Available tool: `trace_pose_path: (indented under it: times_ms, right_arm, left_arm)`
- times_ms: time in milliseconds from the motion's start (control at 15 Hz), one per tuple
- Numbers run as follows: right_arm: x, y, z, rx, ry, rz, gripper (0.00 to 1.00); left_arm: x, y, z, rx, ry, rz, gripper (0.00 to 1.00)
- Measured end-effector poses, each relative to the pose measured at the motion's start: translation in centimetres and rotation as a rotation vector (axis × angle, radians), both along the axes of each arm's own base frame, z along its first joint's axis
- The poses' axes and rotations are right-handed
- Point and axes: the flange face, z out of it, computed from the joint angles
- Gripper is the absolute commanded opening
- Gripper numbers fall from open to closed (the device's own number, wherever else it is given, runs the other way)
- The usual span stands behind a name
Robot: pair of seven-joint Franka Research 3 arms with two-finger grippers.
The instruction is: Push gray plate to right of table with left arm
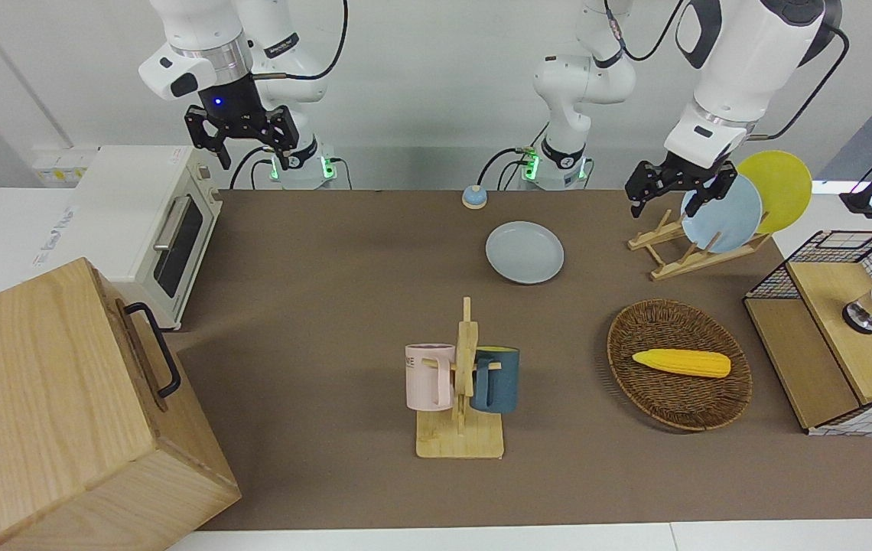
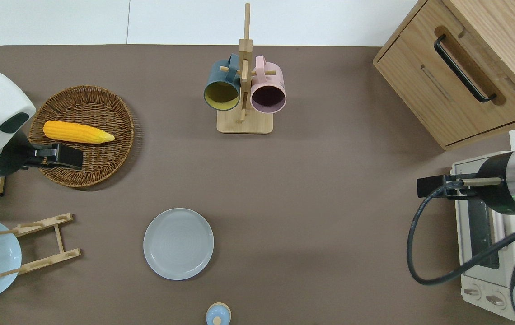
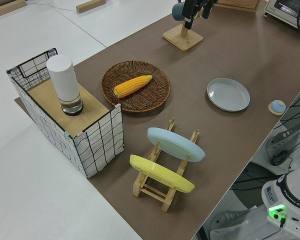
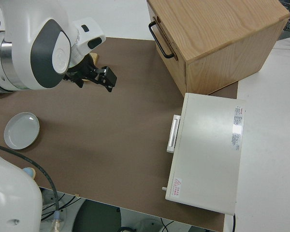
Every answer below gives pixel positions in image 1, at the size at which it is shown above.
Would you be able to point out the small blue knob on base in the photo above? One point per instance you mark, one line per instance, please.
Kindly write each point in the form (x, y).
(474, 197)

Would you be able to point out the yellow plate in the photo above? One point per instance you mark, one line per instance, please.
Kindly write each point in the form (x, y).
(784, 187)

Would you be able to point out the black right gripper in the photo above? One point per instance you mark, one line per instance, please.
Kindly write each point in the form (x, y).
(235, 107)

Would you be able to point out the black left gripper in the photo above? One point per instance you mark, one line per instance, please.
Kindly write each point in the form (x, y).
(684, 170)

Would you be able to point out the brown table mat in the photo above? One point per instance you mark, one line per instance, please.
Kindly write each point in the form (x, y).
(313, 268)

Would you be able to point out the gray plate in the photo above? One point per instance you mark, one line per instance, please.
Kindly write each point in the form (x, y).
(524, 252)

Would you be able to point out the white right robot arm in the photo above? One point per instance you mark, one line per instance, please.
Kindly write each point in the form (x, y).
(199, 30)

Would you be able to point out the yellow corn cob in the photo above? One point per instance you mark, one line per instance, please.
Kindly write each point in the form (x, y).
(684, 363)

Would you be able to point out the white toaster oven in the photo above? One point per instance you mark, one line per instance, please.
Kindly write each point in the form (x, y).
(126, 199)

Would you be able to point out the pink mug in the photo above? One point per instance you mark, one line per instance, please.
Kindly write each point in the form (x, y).
(427, 379)

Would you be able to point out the dark blue mug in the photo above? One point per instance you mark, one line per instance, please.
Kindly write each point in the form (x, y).
(499, 383)

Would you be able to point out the white wall socket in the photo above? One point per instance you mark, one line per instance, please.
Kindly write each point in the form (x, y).
(61, 164)

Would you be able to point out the brown wicker basket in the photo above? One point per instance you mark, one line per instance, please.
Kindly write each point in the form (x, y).
(673, 398)

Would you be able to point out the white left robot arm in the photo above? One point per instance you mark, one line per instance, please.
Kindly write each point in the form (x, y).
(742, 53)

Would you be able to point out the light blue plate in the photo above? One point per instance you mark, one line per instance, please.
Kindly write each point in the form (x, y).
(730, 218)

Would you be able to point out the wooden plate rack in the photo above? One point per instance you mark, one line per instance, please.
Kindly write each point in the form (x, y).
(684, 264)

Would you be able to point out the wooden mug tree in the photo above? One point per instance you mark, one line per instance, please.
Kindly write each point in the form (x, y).
(459, 440)

